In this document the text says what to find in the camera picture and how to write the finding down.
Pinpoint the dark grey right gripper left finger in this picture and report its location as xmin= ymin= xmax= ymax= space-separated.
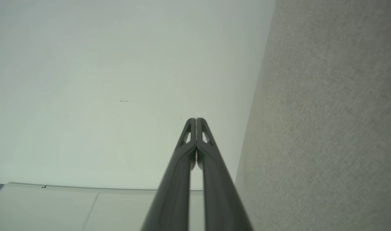
xmin=141 ymin=118 xmax=196 ymax=231

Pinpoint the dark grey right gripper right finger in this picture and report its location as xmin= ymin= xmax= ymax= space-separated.
xmin=197 ymin=118 xmax=254 ymax=231

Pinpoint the grey-green fabric sofa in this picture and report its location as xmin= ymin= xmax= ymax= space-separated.
xmin=235 ymin=0 xmax=391 ymax=231

